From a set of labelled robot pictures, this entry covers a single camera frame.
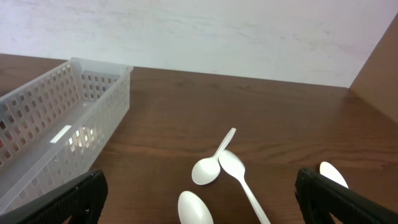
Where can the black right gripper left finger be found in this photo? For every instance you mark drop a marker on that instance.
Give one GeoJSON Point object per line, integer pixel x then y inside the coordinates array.
{"type": "Point", "coordinates": [80, 200]}

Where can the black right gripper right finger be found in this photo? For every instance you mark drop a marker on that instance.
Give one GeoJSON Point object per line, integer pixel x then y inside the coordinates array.
{"type": "Point", "coordinates": [320, 199]}

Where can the white plastic spoon long handle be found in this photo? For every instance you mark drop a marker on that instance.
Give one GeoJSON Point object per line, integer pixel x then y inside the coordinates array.
{"type": "Point", "coordinates": [235, 168]}

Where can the clear perforated plastic basket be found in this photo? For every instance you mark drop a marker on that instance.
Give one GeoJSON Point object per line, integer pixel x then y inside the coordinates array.
{"type": "Point", "coordinates": [54, 127]}

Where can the brown wooden side panel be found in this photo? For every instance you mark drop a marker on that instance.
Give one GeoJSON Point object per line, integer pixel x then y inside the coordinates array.
{"type": "Point", "coordinates": [376, 83]}

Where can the white wall board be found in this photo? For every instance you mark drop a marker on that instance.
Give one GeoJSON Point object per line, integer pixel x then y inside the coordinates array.
{"type": "Point", "coordinates": [316, 42]}

